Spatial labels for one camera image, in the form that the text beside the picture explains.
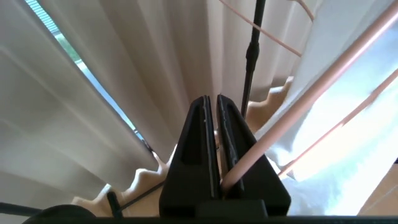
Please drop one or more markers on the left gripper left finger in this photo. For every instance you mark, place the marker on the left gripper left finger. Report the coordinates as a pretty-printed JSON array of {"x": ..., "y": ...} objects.
[{"x": 192, "y": 174}]

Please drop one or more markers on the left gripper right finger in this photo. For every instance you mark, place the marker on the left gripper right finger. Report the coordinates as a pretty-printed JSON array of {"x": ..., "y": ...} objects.
[{"x": 270, "y": 189}]

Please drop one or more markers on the white garment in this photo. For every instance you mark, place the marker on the white garment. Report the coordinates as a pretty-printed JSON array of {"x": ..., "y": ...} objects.
[{"x": 342, "y": 140}]

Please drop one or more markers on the pink clothes hanger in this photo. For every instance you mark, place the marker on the pink clothes hanger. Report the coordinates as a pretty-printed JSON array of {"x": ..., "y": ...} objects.
[
  {"x": 292, "y": 49},
  {"x": 311, "y": 96}
]

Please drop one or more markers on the black clothes rack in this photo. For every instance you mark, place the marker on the black clothes rack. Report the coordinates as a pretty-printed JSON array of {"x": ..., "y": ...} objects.
[{"x": 252, "y": 53}]

